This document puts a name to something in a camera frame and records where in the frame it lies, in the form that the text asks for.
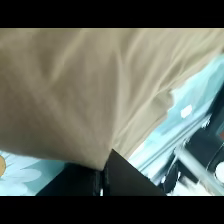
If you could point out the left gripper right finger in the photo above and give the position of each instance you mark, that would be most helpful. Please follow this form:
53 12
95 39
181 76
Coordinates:
130 176

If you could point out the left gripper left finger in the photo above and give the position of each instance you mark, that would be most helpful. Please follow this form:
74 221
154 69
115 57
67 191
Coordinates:
73 181

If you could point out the brown shirt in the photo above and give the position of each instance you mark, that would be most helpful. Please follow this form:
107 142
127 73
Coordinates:
83 93

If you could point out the silver frame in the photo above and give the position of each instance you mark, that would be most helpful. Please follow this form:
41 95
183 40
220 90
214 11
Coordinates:
196 166

